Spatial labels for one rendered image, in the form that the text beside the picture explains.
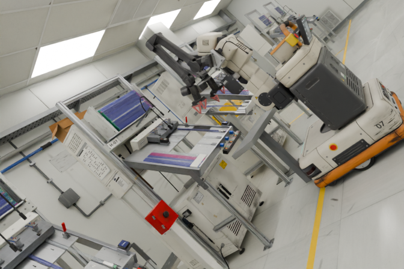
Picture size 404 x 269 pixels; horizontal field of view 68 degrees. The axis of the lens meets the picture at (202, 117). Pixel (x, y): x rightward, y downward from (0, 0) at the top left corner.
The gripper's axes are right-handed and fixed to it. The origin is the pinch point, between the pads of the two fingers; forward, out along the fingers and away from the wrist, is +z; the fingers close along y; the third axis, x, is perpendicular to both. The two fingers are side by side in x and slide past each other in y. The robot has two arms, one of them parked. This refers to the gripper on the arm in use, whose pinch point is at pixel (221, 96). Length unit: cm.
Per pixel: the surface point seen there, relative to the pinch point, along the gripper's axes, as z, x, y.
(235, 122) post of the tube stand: 50, -27, -21
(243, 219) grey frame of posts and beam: 55, 25, 71
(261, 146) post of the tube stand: 79, -11, -15
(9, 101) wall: -74, -280, 44
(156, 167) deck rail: 7, -33, 67
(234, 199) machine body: 77, -12, 45
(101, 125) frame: -31, -82, 56
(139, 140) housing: -3, -64, 48
